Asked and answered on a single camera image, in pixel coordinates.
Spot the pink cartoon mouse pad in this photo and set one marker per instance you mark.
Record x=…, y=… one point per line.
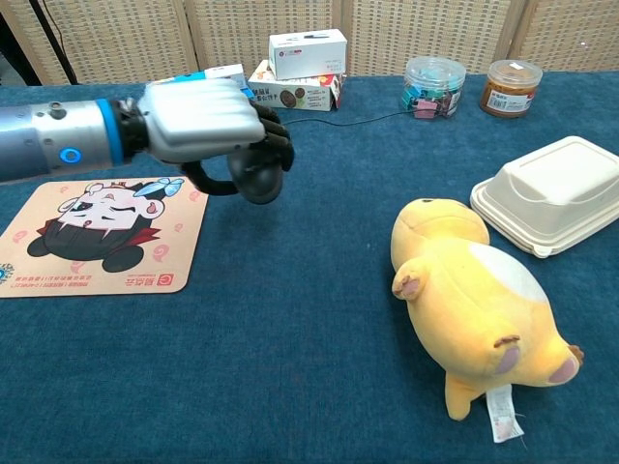
x=106, y=241

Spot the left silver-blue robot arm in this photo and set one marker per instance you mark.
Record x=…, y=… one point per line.
x=63, y=140

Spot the large white carton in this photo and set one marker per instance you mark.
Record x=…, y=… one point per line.
x=309, y=55

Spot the black stand pole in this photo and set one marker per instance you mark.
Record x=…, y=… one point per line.
x=50, y=34

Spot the clear jar of brown food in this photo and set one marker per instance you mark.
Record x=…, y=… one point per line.
x=510, y=92

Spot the black computer mouse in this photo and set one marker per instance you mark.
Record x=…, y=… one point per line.
x=258, y=186

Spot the yellow plush toy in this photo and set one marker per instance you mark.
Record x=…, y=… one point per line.
x=474, y=299

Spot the white takeout clamshell box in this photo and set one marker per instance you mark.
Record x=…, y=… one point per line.
x=546, y=203

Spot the blue table cloth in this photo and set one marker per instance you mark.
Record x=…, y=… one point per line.
x=290, y=338

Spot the small white carton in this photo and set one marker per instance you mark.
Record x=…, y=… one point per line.
x=225, y=72

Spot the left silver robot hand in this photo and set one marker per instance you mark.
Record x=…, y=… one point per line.
x=198, y=121

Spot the woven folding screen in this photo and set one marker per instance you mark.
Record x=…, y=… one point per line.
x=121, y=38

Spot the white chocolate cookie box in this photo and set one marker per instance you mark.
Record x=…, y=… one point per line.
x=290, y=96

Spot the clear jar of binder clips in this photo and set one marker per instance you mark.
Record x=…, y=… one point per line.
x=433, y=92

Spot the blue cookie box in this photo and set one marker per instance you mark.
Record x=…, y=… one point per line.
x=186, y=77

